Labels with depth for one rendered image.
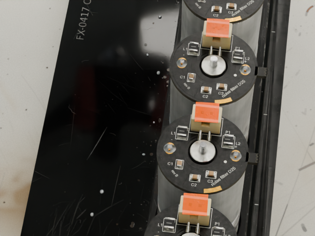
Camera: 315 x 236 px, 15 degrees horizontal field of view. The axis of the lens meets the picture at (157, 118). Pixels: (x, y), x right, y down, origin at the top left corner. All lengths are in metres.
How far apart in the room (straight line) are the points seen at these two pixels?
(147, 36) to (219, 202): 0.10
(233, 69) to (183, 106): 0.02
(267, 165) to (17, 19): 0.14
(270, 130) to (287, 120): 0.07
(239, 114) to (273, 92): 0.01
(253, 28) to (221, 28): 0.02
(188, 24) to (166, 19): 0.05
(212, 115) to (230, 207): 0.03
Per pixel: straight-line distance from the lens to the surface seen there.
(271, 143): 0.33
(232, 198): 0.33
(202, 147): 0.32
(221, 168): 0.32
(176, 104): 0.34
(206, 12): 0.35
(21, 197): 0.39
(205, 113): 0.32
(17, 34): 0.42
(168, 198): 0.33
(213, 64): 0.34
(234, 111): 0.34
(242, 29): 0.35
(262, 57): 0.39
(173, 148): 0.32
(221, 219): 0.32
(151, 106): 0.39
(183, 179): 0.32
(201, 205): 0.31
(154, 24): 0.41
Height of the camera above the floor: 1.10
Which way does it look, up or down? 59 degrees down
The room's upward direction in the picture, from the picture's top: straight up
